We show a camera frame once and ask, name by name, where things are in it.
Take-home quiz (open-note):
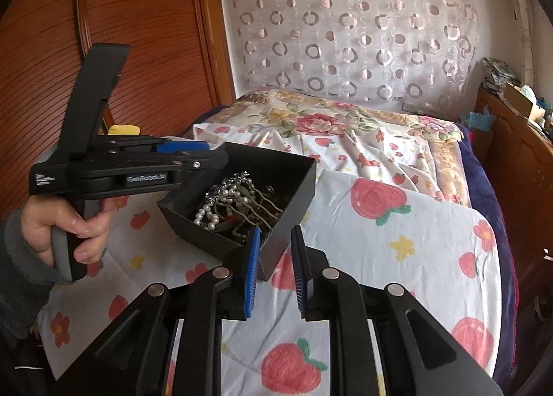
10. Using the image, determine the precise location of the white pearl bracelet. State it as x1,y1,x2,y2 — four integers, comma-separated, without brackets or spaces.
194,201,219,231

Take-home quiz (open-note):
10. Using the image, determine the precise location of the floral quilt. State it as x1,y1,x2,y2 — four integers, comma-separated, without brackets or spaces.
233,87,471,207

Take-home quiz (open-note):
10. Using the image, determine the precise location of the person's left forearm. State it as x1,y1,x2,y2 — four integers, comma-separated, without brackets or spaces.
0,210,70,340

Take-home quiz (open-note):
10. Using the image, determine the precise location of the wooden wardrobe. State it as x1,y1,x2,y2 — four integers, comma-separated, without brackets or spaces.
0,0,236,224

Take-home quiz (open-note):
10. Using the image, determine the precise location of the strawberry printed bed sheet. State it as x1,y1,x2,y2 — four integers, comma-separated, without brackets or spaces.
37,120,504,396

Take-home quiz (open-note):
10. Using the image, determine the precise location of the cardboard box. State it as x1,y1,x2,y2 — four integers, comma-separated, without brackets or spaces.
502,83,538,118

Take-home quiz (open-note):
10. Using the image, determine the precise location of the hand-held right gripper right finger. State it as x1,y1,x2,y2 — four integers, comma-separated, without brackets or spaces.
290,225,506,396

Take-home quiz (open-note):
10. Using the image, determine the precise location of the purple blanket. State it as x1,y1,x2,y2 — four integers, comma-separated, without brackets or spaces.
458,122,519,384

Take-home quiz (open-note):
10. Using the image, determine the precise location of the white window curtain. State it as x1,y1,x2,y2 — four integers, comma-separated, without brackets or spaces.
497,0,536,90

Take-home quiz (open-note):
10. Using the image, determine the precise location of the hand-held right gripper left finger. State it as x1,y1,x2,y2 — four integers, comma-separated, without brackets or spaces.
52,227,262,396

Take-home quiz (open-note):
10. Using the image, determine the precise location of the person's left hand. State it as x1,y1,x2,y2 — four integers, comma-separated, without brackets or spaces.
19,196,116,266

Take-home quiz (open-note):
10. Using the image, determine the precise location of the blue plastic bag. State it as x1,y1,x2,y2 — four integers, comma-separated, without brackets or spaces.
460,106,497,131

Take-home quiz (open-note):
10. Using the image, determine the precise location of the black jewelry box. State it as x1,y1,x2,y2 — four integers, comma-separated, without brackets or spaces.
156,141,317,282

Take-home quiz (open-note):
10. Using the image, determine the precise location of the wooden cabinet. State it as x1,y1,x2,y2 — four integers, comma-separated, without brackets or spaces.
473,87,553,314

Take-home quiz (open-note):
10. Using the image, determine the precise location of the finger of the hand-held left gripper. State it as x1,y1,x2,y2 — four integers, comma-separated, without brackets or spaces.
91,136,211,155
170,148,231,183

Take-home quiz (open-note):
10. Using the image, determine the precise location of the silver pearl hair comb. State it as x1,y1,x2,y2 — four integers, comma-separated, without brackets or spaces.
203,170,286,233

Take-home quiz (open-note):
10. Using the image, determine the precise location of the stack of papers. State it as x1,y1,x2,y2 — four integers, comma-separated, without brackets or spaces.
481,57,517,92

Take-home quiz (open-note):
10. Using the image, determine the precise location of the circle patterned curtain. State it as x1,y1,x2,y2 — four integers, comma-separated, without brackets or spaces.
218,0,480,105

